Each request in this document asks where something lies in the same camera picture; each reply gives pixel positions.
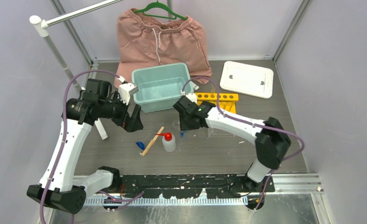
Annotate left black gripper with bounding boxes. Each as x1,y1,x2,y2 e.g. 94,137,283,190
99,91,143,132

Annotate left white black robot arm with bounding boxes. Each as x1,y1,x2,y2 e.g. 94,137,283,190
27,79,143,214

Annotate clear well plate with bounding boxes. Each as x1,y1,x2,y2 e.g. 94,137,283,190
207,128,236,138

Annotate blue cap test tube lying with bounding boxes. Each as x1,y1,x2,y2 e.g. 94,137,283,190
135,137,151,151

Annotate pink shorts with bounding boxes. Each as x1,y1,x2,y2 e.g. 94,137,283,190
116,8,212,84

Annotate green clothes hanger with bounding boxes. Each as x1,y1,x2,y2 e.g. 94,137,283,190
134,0,188,21

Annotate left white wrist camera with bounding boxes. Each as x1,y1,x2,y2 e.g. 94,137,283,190
118,77,138,105

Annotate yellow test tube rack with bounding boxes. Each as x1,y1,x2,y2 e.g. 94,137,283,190
196,92,239,113

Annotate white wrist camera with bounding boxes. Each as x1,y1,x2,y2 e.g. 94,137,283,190
181,91,198,104
118,77,138,105

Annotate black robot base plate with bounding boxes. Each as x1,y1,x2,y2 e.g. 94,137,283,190
103,174,275,199

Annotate teal plastic bin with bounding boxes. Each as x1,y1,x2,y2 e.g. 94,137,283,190
132,63,194,113

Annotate white plastic tray lid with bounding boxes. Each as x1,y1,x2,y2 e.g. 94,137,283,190
220,61,274,99

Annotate white metal clothes rack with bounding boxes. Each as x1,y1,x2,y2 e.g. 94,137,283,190
29,0,124,140

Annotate white red wash bottle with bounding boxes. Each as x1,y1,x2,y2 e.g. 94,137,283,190
156,133,176,152

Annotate wooden test tube clamp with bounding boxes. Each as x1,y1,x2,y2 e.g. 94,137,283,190
141,126,164,156

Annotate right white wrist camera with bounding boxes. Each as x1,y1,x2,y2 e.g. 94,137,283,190
181,91,198,104

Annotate small clear glass beaker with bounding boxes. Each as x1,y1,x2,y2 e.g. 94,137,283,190
172,119,181,132

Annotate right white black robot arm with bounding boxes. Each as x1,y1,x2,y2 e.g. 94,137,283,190
173,96,291,192

